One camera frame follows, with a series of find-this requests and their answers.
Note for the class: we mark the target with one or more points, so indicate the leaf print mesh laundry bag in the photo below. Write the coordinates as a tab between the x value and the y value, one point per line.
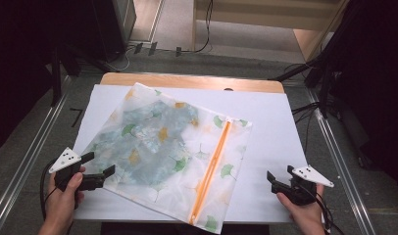
193	156

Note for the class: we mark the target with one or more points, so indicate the person's left hand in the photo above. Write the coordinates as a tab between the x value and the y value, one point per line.
60	205

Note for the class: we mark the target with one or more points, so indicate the dark grey cabinet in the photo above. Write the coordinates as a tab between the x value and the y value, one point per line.
117	26

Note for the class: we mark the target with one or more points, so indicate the blue-grey patterned garment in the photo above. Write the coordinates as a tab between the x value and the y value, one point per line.
148	147

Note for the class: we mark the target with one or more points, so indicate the person's right hand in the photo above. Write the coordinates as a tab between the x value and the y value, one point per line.
305	216

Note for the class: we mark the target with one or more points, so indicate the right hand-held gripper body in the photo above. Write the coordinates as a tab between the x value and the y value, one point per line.
303	189

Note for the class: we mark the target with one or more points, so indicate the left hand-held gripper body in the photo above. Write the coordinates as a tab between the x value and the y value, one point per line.
65	159

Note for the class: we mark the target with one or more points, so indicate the white table cover sheet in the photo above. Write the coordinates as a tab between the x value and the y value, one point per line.
272	130

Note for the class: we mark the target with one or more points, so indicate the light wooden furniture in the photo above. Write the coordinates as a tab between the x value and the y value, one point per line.
252	18

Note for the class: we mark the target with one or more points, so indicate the aluminium floor rail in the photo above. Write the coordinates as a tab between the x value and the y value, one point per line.
337	163
30	153

